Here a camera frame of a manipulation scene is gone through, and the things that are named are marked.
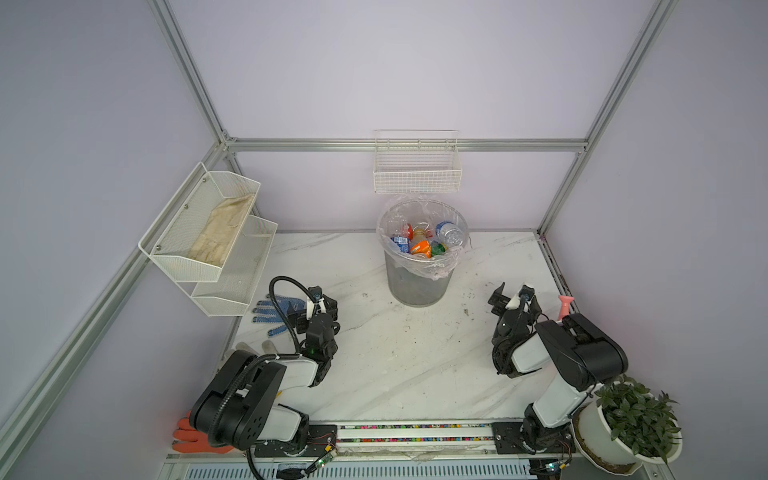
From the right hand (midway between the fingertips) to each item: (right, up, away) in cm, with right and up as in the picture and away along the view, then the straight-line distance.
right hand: (516, 289), depth 89 cm
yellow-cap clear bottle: (-29, +13, -4) cm, 32 cm away
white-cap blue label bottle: (-21, +16, -9) cm, 28 cm away
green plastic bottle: (-24, +12, 0) cm, 27 cm away
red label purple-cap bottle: (-33, +18, +3) cm, 38 cm away
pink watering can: (+14, -5, -1) cm, 15 cm away
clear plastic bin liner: (-28, +25, +4) cm, 37 cm away
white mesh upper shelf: (-90, +15, -12) cm, 92 cm away
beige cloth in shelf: (-85, +17, -9) cm, 87 cm away
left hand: (-63, -3, -2) cm, 64 cm away
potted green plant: (+13, -27, -25) cm, 39 cm away
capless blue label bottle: (-35, +14, -5) cm, 38 cm away
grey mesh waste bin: (-30, -1, +6) cm, 31 cm away
